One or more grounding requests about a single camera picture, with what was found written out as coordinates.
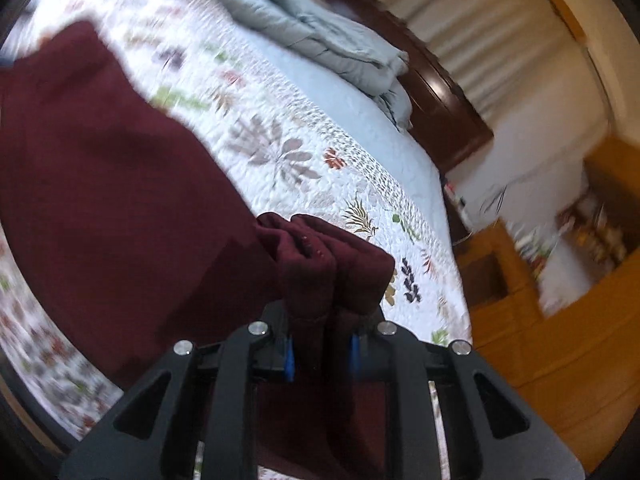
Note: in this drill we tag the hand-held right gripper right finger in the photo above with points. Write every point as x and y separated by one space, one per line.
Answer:
354 352

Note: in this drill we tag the floral and blue quilted bedspread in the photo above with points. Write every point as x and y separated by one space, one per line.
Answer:
310 110

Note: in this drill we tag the light blue comforter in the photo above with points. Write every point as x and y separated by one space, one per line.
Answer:
310 25

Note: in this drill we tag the dark wooden nightstand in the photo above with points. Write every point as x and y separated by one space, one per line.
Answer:
454 210

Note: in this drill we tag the maroon pants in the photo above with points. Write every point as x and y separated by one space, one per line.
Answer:
100 185

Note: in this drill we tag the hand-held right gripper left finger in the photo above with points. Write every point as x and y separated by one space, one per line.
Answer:
288 360

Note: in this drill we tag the dark wooden headboard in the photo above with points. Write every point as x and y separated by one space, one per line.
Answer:
440 105

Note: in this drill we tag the beige pleated curtain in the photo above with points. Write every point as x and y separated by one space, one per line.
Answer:
490 35

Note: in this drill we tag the light wooden wardrobe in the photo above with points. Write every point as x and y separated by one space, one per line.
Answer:
590 325

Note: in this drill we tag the light wooden desk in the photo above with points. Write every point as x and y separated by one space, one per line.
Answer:
515 290

